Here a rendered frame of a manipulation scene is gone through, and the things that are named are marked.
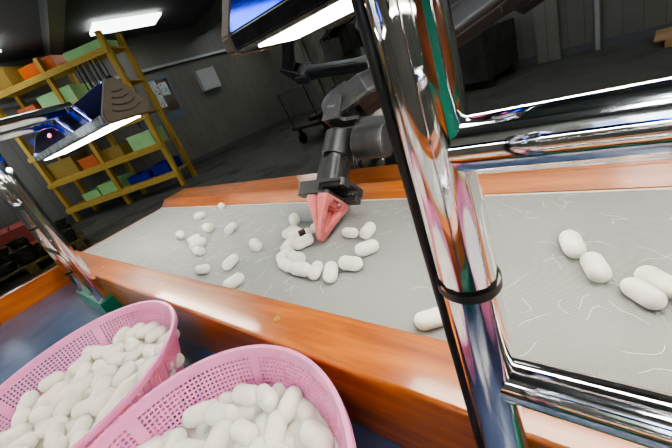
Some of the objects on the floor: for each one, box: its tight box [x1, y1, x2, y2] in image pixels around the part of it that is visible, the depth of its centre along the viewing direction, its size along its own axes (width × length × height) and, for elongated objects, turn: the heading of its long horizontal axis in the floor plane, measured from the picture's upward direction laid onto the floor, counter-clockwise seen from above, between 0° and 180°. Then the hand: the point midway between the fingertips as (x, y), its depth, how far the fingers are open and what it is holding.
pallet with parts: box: [0, 217, 92, 294], centre depth 399 cm, size 84×122×44 cm
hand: (321, 236), depth 53 cm, fingers closed
